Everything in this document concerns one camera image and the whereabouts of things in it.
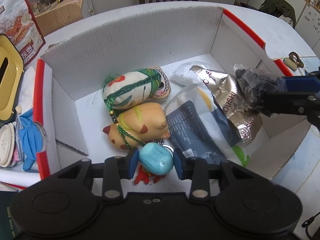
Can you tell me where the beige oval eraser block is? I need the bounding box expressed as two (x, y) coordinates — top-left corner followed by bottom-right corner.
(283, 57), (298, 72)

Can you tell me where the brown bead bracelet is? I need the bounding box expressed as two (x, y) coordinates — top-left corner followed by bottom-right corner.
(288, 51), (305, 68)

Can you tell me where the red horse keychain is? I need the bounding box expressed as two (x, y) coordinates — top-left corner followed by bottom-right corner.
(134, 166), (166, 185)

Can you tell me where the bag of black beads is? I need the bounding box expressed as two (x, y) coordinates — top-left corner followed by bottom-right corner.
(234, 64), (287, 116)

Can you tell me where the teal oval case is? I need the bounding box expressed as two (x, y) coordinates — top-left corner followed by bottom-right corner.
(139, 142), (174, 176)

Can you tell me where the yellow pig plush toy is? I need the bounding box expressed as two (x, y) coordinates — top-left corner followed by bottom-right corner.
(103, 102), (170, 150)

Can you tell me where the gold foil snack packet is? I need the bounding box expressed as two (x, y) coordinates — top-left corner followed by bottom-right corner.
(190, 65), (263, 145)

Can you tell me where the green white zongzi plush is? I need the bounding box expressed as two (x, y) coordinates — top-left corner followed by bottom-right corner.
(102, 68), (161, 110)

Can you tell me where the bag of white beads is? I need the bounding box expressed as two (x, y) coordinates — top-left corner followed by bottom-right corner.
(169, 61), (212, 86)

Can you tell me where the doll face plush pouch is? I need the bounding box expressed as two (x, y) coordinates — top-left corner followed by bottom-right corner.
(151, 66), (171, 101)

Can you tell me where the green jacket on chair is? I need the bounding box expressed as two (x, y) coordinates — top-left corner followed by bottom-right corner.
(258, 0), (296, 29)

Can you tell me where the red and white cardboard box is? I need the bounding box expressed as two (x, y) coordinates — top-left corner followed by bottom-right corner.
(32, 4), (312, 181)

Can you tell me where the blue rubber glove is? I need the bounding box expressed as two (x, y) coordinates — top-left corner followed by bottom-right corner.
(19, 108), (46, 171)

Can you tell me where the white round lid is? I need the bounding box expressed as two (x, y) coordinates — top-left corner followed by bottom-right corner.
(0, 123), (15, 167)

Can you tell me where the yellow tissue box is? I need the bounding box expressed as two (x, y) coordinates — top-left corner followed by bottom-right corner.
(0, 34), (24, 126)

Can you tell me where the wooden side cabinet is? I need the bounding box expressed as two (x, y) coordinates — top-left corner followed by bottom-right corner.
(35, 0), (95, 36)

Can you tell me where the red white snack bag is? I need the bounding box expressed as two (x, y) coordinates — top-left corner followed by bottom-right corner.
(1, 0), (46, 65)

